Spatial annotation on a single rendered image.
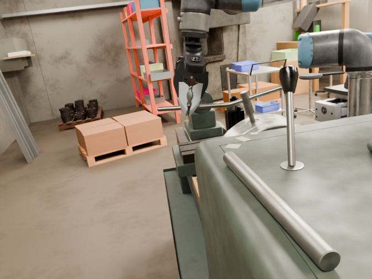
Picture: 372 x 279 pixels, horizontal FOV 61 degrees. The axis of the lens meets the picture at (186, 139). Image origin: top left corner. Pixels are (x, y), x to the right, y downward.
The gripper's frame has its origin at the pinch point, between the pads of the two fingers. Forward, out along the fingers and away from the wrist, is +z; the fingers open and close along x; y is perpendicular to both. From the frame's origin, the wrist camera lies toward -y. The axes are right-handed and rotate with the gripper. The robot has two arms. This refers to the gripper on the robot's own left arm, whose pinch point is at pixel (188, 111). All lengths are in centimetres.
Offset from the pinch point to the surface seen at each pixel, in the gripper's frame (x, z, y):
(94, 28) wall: 121, -46, 712
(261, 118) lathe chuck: -19.7, 0.5, -2.1
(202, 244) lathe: -19, 71, 45
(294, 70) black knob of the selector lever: -12.2, -13.8, -31.6
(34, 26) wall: 246, -39, 698
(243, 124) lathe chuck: -15.2, 2.6, -1.2
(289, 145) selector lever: -11.1, -2.2, -36.4
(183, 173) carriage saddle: -8, 38, 51
